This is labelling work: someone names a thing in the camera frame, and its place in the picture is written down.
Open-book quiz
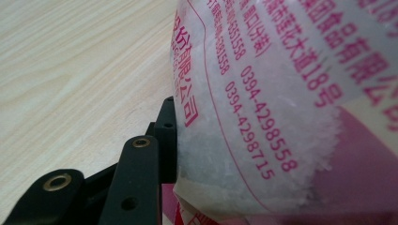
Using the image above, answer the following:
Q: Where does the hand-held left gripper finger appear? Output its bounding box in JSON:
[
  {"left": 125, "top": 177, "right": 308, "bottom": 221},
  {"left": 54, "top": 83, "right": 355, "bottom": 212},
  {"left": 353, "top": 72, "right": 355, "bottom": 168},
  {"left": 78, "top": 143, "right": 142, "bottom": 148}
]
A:
[{"left": 145, "top": 96, "right": 179, "bottom": 185}]

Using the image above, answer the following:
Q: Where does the pink printed plastic bag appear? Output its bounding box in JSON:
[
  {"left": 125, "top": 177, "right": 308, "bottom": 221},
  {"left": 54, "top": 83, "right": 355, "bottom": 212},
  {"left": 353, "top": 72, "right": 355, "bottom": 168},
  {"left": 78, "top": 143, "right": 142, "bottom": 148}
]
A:
[{"left": 161, "top": 0, "right": 398, "bottom": 225}]

